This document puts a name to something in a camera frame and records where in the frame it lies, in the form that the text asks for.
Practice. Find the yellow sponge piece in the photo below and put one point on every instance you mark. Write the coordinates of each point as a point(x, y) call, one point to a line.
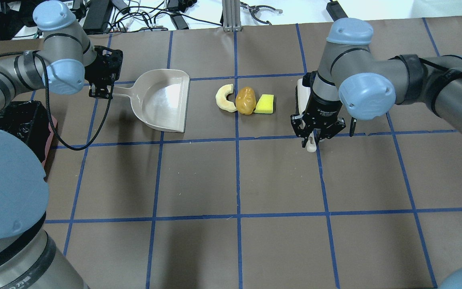
point(265, 104)

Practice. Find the pink bin with black bag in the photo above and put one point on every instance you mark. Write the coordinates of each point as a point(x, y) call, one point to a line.
point(29, 122)

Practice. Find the beige plastic dustpan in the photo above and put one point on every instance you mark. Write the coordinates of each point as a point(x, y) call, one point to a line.
point(159, 98)

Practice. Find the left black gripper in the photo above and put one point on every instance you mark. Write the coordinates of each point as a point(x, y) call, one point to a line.
point(99, 90)

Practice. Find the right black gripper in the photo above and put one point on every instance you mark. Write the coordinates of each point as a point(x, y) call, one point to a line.
point(325, 106)

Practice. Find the beige hand brush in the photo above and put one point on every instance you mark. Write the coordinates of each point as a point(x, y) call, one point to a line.
point(302, 97)

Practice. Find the pale curved peel piece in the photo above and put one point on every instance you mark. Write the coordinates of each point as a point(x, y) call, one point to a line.
point(221, 98)

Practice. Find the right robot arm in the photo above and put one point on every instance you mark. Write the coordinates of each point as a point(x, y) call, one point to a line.
point(350, 77)

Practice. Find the aluminium frame post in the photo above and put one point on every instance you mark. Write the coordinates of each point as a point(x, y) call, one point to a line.
point(231, 15)

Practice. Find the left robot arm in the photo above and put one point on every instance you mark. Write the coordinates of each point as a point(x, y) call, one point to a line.
point(29, 257)

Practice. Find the brown potato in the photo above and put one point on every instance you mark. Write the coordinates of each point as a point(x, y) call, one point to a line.
point(246, 101)

